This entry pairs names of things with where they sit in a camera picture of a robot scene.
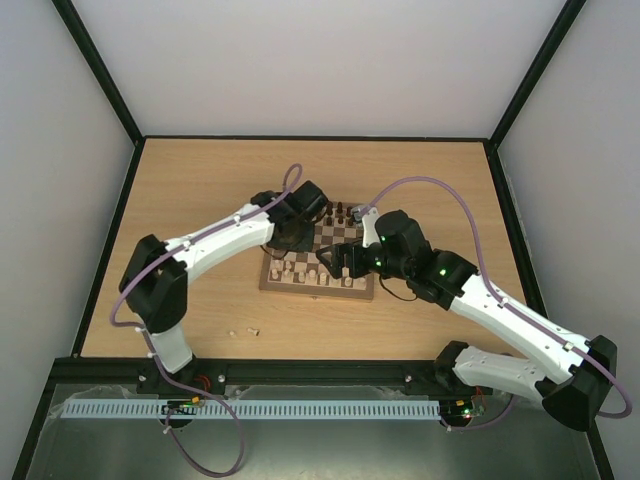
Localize white slotted cable duct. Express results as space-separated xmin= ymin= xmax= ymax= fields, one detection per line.
xmin=60 ymin=399 xmax=440 ymax=421

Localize wooden chess board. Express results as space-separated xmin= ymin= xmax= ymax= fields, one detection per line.
xmin=259 ymin=201 xmax=375 ymax=301

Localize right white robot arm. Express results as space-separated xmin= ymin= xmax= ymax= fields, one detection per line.
xmin=316 ymin=210 xmax=617 ymax=432

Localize black enclosure frame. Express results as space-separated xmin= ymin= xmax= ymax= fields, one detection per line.
xmin=9 ymin=0 xmax=616 ymax=480

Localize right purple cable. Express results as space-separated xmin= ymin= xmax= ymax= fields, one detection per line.
xmin=364 ymin=175 xmax=633 ymax=433

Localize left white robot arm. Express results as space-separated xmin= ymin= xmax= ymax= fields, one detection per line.
xmin=117 ymin=181 xmax=328 ymax=374

